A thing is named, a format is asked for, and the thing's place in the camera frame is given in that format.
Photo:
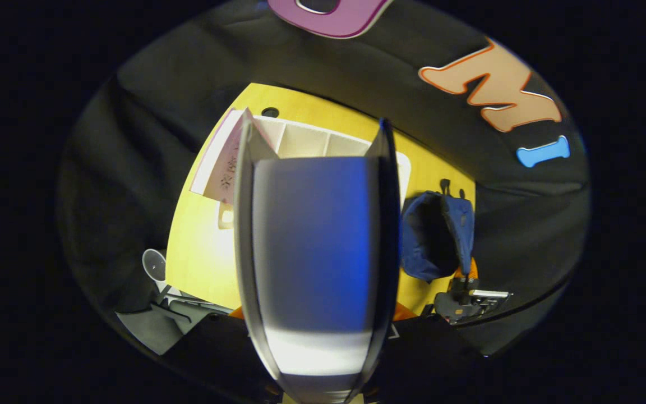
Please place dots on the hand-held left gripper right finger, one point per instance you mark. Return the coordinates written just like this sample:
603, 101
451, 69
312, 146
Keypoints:
429, 348

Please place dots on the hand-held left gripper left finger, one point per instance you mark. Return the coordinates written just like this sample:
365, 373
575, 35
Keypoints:
216, 348

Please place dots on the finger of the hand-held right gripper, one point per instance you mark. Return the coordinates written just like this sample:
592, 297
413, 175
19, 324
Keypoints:
467, 269

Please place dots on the blue schoolbag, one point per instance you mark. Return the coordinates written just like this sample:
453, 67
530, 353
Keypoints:
421, 241

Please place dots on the black book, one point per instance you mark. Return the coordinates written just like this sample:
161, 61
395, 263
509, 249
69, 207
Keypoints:
314, 247

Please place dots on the pink book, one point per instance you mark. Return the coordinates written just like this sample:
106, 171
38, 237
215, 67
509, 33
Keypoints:
219, 168

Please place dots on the white bookshelf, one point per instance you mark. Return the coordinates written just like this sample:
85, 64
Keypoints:
306, 140

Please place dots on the black metal stand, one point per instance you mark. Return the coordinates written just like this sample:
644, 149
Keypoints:
188, 306

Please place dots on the clear round cup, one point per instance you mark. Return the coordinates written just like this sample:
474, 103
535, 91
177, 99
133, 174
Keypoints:
155, 265

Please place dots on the black backdrop cloth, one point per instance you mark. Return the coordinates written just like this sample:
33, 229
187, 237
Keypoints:
356, 73

